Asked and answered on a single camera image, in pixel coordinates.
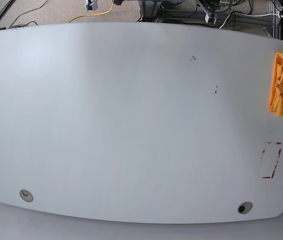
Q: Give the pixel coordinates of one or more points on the right table grommet hole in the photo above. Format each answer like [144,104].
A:
[245,207]

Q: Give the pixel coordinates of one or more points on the table grommet hole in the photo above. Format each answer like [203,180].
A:
[245,207]
[26,195]

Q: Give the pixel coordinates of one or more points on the red tape rectangle marking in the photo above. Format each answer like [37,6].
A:
[270,158]

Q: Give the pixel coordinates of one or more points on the left table grommet hole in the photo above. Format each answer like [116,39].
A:
[26,195]

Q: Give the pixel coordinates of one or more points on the aluminium frame rail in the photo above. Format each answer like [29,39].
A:
[165,10]

